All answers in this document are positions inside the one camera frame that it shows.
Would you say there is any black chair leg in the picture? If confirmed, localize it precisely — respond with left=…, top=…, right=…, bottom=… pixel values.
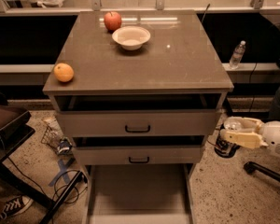
left=244, top=161, right=280, bottom=182

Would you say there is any black white sneaker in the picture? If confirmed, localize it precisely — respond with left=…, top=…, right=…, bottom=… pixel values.
left=0, top=196, right=33, bottom=221

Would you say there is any pepsi can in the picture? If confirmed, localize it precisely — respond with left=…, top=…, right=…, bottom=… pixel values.
left=214, top=134, right=240, bottom=159

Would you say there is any grey drawer cabinet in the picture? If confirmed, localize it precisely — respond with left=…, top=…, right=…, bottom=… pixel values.
left=42, top=10, right=234, bottom=224

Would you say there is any wire basket with items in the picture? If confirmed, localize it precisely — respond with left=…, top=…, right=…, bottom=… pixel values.
left=41, top=117, right=72, bottom=155

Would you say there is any clear water bottle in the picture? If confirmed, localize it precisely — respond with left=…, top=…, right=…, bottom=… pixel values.
left=230, top=40, right=245, bottom=69

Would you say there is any blue tape cross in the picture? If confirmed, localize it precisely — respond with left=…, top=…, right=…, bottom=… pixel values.
left=49, top=158, right=75, bottom=187

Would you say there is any middle drawer with handle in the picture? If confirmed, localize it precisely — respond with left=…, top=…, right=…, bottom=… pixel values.
left=73, top=135, right=204, bottom=165

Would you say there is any black floor cable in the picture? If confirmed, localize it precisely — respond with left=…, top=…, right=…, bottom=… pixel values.
left=6, top=156, right=89, bottom=205

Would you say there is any drawer with handle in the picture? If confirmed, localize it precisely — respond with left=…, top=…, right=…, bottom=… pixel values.
left=73, top=135, right=204, bottom=165
left=57, top=94, right=220, bottom=137

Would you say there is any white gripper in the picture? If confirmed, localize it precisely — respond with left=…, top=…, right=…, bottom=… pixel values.
left=219, top=117, right=280, bottom=158

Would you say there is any open bottom drawer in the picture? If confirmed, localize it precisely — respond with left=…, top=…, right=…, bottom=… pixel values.
left=82, top=164, right=196, bottom=224

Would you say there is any orange fruit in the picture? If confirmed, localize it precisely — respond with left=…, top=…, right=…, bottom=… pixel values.
left=53, top=63, right=74, bottom=82

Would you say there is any top drawer with handle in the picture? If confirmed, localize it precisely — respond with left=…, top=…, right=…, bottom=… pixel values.
left=57, top=94, right=220, bottom=137

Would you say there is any red apple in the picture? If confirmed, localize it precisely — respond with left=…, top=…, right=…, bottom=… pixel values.
left=104, top=11, right=122, bottom=32

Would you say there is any white paper bowl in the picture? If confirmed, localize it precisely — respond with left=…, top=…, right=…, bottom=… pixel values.
left=112, top=26, right=150, bottom=50

